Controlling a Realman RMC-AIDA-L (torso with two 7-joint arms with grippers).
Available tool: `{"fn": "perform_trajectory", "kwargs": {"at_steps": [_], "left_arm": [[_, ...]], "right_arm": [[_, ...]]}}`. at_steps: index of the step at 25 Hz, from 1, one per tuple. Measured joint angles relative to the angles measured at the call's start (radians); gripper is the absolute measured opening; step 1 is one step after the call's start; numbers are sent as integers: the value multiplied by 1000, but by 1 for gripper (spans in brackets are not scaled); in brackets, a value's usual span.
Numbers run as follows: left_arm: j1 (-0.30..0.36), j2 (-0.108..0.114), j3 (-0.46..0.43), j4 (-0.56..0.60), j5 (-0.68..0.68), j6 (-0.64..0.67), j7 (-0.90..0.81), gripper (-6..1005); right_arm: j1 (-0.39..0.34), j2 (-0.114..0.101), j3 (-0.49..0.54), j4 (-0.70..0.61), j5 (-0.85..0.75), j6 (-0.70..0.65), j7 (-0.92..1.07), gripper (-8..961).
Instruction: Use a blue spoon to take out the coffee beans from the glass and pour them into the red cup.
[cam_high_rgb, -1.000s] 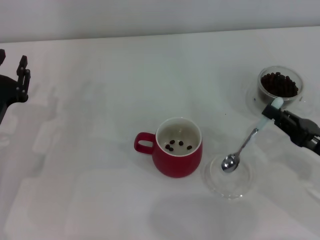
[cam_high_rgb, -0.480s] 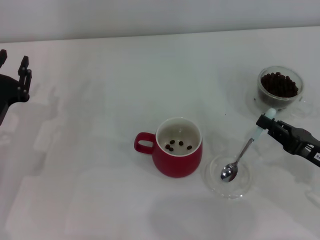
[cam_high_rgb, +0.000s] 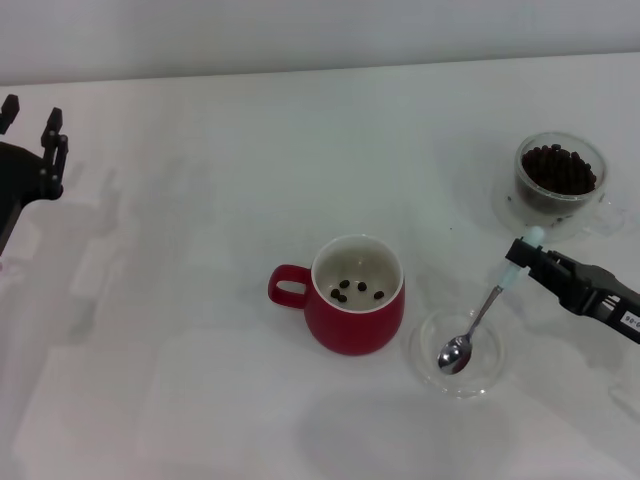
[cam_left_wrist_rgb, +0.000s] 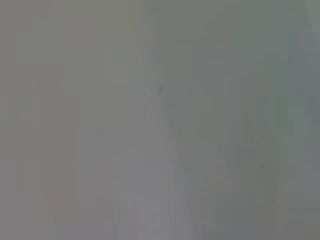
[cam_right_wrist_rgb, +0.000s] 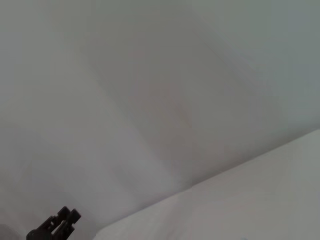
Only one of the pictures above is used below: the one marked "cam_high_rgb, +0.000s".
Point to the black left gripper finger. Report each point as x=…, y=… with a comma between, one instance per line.
x=54, y=120
x=10, y=107

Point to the pile of coffee beans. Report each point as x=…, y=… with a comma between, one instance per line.
x=557, y=170

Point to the clear glass saucer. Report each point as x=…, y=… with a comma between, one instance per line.
x=502, y=217

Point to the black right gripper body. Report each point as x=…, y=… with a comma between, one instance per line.
x=622, y=302

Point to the red ceramic mug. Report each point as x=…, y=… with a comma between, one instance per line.
x=355, y=330

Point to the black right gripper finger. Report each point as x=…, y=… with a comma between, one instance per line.
x=545, y=267

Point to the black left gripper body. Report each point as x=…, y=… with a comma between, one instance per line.
x=17, y=175

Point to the small clear glass dish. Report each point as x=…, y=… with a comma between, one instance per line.
x=487, y=372

